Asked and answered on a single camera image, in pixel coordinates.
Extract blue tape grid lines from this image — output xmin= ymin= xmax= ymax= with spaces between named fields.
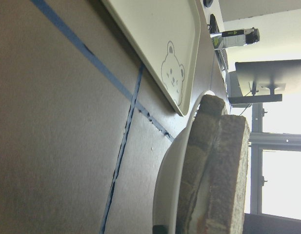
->
xmin=32 ymin=0 xmax=174 ymax=234

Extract black monitor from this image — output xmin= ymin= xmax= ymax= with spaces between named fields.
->
xmin=228 ymin=59 xmax=301 ymax=105

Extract water bottle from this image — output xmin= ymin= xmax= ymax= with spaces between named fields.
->
xmin=210 ymin=27 xmax=260 ymax=50

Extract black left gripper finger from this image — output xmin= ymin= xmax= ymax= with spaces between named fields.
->
xmin=152 ymin=225 xmax=168 ymax=234

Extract white round plate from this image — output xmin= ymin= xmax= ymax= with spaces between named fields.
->
xmin=152 ymin=90 xmax=214 ymax=234

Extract cream bear serving tray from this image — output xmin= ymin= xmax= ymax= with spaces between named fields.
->
xmin=103 ymin=0 xmax=201 ymax=116

